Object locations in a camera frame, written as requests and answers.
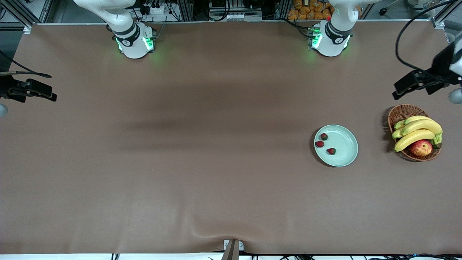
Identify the pale green plate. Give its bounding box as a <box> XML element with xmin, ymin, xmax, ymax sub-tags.
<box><xmin>314</xmin><ymin>125</ymin><xmax>359</xmax><ymax>167</ymax></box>

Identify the brown table cover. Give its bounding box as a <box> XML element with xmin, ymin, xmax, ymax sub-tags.
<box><xmin>0</xmin><ymin>21</ymin><xmax>462</xmax><ymax>255</ymax></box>

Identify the white power strip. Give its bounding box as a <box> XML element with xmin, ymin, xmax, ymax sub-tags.
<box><xmin>143</xmin><ymin>4</ymin><xmax>166</xmax><ymax>15</ymax></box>

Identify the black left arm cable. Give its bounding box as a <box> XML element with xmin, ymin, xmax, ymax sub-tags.
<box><xmin>395</xmin><ymin>0</ymin><xmax>462</xmax><ymax>74</ymax></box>

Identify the yellow banana bunch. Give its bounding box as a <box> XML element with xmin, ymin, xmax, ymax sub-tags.
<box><xmin>392</xmin><ymin>116</ymin><xmax>443</xmax><ymax>152</ymax></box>

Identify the orange snack bag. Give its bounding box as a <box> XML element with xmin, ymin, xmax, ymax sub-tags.
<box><xmin>288</xmin><ymin>0</ymin><xmax>334</xmax><ymax>21</ymax></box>

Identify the grey metal table bracket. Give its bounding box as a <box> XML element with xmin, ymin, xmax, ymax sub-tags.
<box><xmin>221</xmin><ymin>239</ymin><xmax>244</xmax><ymax>260</ymax></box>

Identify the brown wicker basket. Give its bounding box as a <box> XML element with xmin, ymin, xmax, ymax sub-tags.
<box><xmin>388</xmin><ymin>104</ymin><xmax>441</xmax><ymax>162</ymax></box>

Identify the aluminium frame profile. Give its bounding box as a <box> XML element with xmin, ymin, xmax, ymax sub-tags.
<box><xmin>0</xmin><ymin>0</ymin><xmax>34</xmax><ymax>34</ymax></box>
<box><xmin>179</xmin><ymin>0</ymin><xmax>194</xmax><ymax>21</ymax></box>
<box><xmin>432</xmin><ymin>0</ymin><xmax>456</xmax><ymax>29</ymax></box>
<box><xmin>276</xmin><ymin>0</ymin><xmax>292</xmax><ymax>20</ymax></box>

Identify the red apple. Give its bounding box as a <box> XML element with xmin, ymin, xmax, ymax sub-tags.
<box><xmin>410</xmin><ymin>139</ymin><xmax>433</xmax><ymax>157</ymax></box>

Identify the white terminal block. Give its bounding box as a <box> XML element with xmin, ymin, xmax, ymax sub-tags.
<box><xmin>227</xmin><ymin>13</ymin><xmax>263</xmax><ymax>21</ymax></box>

